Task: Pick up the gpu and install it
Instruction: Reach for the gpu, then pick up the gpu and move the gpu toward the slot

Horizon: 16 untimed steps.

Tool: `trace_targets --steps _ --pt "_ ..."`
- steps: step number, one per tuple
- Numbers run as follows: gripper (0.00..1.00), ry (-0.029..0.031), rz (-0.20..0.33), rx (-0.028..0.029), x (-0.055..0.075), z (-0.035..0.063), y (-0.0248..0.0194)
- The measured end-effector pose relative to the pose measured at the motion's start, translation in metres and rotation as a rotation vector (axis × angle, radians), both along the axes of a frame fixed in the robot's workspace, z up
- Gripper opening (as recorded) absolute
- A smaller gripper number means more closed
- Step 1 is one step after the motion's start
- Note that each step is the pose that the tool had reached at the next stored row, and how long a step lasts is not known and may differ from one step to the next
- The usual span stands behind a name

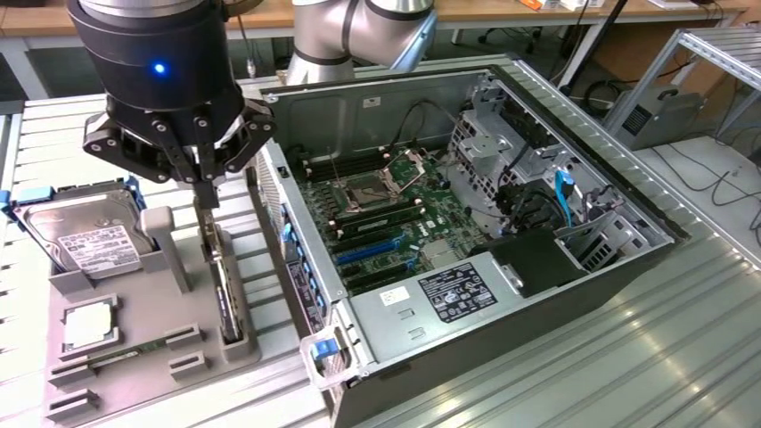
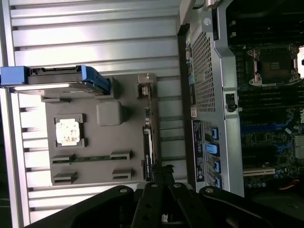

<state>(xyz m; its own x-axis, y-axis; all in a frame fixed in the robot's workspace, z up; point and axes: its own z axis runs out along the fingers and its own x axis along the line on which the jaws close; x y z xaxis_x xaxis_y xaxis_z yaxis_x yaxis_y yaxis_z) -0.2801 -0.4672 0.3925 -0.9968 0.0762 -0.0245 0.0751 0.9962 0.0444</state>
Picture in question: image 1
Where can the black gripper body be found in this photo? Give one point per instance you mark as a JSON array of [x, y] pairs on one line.
[[160, 53]]

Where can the graphics card with metal bracket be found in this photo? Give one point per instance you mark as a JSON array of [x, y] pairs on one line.
[[226, 294]]

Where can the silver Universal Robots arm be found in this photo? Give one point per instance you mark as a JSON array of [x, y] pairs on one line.
[[322, 40]]

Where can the thin metal locking lever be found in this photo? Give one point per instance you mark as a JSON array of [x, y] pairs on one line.
[[335, 165]]

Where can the blue disk caddy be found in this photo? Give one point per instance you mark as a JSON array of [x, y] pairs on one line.
[[36, 196]]

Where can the silver hard disk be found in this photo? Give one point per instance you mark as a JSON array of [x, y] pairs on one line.
[[90, 236]]

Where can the wooden desk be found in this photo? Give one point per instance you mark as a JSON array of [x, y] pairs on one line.
[[476, 18], [30, 27]]

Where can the CPU socket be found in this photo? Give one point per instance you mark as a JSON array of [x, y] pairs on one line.
[[363, 194]]

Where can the empty black RAM slot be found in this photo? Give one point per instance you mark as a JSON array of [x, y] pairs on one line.
[[380, 217], [368, 211]]

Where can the metal socket cover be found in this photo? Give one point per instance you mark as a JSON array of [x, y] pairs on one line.
[[407, 167]]

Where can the black labelled RAM stick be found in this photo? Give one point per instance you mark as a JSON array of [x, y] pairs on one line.
[[375, 226]]

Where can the blue expansion slot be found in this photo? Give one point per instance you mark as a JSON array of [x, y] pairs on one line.
[[366, 252]]

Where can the grey parts rack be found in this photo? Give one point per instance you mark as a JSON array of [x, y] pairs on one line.
[[148, 312]]

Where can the long black expansion slot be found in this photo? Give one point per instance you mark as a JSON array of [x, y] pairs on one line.
[[375, 272], [383, 283]]

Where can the green motherboard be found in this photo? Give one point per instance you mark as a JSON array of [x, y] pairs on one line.
[[440, 223]]

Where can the metal disk bay cage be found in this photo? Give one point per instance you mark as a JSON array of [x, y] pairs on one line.
[[481, 147]]

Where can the silver CPU chip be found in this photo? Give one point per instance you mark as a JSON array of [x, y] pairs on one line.
[[91, 327]]

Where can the silver chipset heatsink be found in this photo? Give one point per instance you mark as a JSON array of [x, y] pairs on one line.
[[443, 254]]

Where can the green RAM stick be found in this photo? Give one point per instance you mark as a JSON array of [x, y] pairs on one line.
[[128, 353]]

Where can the black office chair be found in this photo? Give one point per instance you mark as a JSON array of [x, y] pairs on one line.
[[499, 38]]

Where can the grey power supply unit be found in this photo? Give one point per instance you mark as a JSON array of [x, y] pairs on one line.
[[404, 321]]

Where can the blue case latch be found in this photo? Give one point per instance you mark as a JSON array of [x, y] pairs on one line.
[[324, 348]]

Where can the black air shroud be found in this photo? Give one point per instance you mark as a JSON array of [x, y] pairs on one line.
[[523, 263]]

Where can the orange box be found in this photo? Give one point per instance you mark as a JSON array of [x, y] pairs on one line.
[[541, 4]]

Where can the black stand pole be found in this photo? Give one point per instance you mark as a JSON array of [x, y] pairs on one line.
[[595, 42]]

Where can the open black PC case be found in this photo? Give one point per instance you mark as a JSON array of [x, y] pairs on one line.
[[535, 321]]

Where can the grey computer tower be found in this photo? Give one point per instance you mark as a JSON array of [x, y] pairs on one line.
[[660, 118]]

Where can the aluminium frame table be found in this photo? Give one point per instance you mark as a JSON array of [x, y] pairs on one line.
[[713, 49]]

